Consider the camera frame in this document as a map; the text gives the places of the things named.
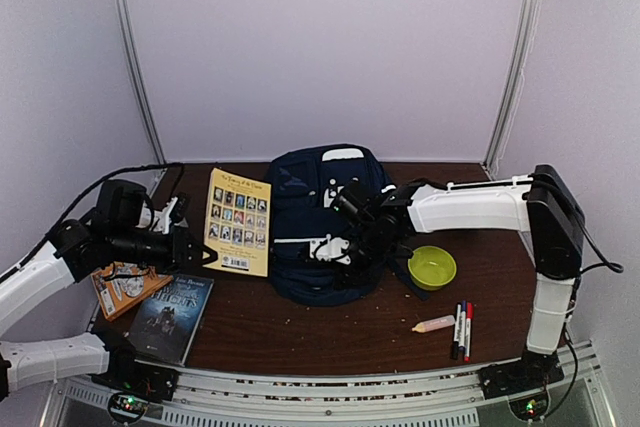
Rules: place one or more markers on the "black marker pen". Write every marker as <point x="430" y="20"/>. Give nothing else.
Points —
<point x="455" y="346"/>

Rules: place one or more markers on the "red marker pen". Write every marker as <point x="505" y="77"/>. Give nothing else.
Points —
<point x="467" y="331"/>

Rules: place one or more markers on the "front aluminium rail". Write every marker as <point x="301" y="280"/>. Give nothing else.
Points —
<point x="445" y="397"/>

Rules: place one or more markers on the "yellow paperback book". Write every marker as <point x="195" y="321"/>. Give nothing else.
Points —
<point x="237" y="224"/>

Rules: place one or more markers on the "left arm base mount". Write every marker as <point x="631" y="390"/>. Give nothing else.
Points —
<point x="135" y="384"/>

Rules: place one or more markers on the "blue marker pen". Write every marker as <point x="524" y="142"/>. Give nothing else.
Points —
<point x="462" y="329"/>

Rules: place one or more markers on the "right aluminium frame post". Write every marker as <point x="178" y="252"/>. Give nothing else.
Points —
<point x="514" y="83"/>

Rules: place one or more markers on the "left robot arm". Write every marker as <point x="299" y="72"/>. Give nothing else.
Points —
<point x="122" y="227"/>

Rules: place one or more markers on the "navy blue student backpack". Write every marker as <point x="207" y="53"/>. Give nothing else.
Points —
<point x="339" y="189"/>

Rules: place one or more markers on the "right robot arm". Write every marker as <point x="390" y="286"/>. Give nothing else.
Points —
<point x="539" y="204"/>

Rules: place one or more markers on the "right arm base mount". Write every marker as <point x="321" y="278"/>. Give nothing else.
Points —
<point x="525" y="381"/>

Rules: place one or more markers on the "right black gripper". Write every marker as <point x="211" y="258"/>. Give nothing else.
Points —
<point x="354" y="278"/>

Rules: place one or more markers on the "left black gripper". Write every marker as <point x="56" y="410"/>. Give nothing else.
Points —
<point x="181" y="240"/>

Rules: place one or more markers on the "dark Wuthering Heights book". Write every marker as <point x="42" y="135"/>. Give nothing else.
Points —
<point x="165" y="325"/>

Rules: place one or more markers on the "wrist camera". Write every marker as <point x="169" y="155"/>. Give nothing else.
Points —
<point x="173" y="214"/>
<point x="330" y="249"/>

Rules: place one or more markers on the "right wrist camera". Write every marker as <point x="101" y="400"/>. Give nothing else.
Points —
<point x="330" y="249"/>

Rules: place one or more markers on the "lime green bowl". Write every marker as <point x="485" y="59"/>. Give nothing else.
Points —
<point x="431" y="268"/>

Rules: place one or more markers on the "orange comic paperback book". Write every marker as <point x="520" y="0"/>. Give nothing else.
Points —
<point x="121" y="286"/>

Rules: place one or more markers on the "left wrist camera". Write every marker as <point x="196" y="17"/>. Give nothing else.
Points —
<point x="173" y="214"/>

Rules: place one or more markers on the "left aluminium frame post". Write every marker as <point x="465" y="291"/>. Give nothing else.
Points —
<point x="137" y="80"/>

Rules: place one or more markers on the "aluminium frame post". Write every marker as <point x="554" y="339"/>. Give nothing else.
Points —
<point x="137" y="80"/>
<point x="514" y="83"/>

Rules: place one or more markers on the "cream glue tube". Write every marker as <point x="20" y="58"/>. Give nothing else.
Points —
<point x="434" y="324"/>

